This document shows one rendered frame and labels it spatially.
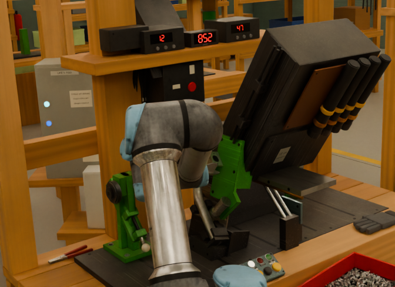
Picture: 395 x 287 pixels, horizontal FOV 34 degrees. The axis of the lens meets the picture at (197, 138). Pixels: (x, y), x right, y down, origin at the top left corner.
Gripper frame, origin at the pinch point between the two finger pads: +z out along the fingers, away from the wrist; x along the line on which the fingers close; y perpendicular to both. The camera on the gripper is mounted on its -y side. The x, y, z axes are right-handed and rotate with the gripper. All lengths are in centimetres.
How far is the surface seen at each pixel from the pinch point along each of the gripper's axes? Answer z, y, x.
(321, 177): 26.7, 19.1, -15.6
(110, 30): -35, 10, 39
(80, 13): 299, -415, 540
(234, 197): 2.4, 1.9, -14.5
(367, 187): 89, -3, -2
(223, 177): 2.7, 0.3, -6.0
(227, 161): 2.4, 4.4, -2.5
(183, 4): 466, -372, 571
